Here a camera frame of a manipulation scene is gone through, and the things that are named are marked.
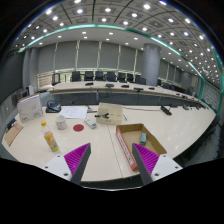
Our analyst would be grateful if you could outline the black desk telephone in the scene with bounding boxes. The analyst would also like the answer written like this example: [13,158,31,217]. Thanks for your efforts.
[46,102,61,113]

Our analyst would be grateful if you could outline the open shallow cardboard box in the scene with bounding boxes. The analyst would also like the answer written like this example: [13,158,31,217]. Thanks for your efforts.
[116,123,167,171]

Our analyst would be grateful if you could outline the small teal box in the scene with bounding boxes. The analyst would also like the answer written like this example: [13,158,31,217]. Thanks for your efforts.
[140,132,147,145]

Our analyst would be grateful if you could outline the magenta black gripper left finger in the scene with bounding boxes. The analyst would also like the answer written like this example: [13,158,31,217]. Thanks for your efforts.
[43,143,91,185]

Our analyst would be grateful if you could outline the white cardboard box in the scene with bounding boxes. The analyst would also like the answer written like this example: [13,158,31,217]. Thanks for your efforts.
[17,94,43,123]

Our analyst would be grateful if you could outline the white remote control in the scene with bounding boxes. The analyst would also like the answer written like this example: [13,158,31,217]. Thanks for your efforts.
[84,118,97,129]

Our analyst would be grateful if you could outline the closed brown cardboard box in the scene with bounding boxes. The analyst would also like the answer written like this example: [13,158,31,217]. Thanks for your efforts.
[95,103,123,125]

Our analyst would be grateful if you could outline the red round coaster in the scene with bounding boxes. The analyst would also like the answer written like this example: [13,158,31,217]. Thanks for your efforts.
[73,124,84,132]

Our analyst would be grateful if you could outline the brown envelope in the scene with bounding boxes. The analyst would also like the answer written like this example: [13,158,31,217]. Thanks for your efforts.
[4,123,23,145]

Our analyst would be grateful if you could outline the long curved conference desk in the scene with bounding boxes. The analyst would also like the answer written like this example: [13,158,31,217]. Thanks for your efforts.
[48,81,205,106]

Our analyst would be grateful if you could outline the yellow juice bottle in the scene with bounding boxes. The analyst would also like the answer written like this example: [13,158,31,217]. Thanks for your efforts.
[41,120,59,152]

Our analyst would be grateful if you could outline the black power strip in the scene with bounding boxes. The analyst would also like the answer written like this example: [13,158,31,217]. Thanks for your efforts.
[160,106,172,116]

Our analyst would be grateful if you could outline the black office chair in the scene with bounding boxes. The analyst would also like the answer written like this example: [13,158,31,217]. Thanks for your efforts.
[106,71,117,82]
[84,71,94,81]
[95,71,105,81]
[70,71,81,82]
[136,75,146,85]
[117,72,126,83]

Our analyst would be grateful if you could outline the white paper sheets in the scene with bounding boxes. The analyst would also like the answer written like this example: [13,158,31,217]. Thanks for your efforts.
[59,106,87,119]

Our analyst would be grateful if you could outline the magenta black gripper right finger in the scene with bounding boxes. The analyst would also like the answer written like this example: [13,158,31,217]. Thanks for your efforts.
[132,143,182,185]

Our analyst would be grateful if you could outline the white patterned cup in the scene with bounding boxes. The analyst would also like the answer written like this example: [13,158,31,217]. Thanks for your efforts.
[55,115,67,130]

